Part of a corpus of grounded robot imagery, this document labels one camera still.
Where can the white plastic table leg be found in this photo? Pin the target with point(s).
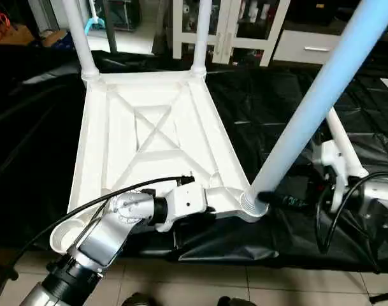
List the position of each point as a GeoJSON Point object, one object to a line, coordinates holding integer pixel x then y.
{"type": "Point", "coordinates": [343, 143]}
{"type": "Point", "coordinates": [321, 95]}
{"type": "Point", "coordinates": [202, 35]}
{"type": "Point", "coordinates": [82, 35]}

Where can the white plastic table top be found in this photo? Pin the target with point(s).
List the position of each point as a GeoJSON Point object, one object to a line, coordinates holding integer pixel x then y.
{"type": "Point", "coordinates": [155, 127]}

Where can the black work mat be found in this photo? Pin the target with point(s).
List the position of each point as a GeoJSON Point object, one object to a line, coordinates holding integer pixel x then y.
{"type": "Point", "coordinates": [295, 217]}

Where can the dark robot right foot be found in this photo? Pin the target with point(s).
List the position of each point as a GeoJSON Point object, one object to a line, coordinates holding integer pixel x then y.
{"type": "Point", "coordinates": [235, 301]}

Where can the white low drawer unit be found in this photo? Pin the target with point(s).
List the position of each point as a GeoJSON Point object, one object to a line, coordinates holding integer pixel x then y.
{"type": "Point", "coordinates": [308, 48]}

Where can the white glass-door cabinet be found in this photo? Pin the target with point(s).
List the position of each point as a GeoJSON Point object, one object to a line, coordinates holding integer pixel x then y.
{"type": "Point", "coordinates": [238, 29]}

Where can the grey metal pole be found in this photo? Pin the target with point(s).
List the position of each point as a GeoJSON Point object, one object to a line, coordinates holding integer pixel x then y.
{"type": "Point", "coordinates": [111, 25]}

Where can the blue cardboard box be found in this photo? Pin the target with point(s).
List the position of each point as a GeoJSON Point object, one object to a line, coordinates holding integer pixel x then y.
{"type": "Point", "coordinates": [57, 37]}

